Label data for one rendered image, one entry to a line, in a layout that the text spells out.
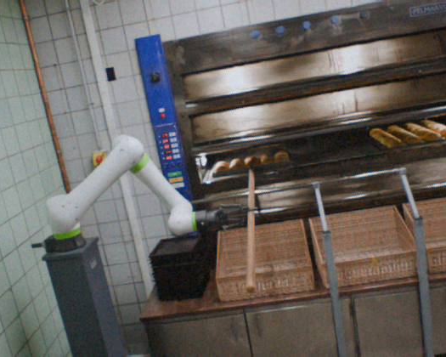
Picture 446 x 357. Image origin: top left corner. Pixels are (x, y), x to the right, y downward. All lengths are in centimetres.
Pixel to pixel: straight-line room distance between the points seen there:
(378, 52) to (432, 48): 32
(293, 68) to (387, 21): 62
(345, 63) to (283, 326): 160
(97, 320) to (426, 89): 229
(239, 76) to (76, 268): 151
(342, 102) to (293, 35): 51
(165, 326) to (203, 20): 183
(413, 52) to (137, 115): 173
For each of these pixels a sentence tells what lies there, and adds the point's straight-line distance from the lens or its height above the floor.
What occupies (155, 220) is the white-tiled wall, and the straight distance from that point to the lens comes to 329.
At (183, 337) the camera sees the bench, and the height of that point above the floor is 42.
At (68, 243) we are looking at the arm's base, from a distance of 235.
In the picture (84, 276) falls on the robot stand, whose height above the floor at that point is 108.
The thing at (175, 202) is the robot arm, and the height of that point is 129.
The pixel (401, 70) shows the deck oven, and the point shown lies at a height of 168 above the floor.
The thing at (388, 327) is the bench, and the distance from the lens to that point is 300.
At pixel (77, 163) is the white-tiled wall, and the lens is 333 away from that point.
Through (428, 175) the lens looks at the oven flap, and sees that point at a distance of 332.
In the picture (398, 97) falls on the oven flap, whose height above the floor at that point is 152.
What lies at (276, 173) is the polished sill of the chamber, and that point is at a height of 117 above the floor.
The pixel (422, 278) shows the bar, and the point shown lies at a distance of 285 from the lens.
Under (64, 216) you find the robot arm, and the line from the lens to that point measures 215.
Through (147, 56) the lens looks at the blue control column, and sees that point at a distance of 310.
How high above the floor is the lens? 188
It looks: 12 degrees down
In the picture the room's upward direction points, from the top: 11 degrees counter-clockwise
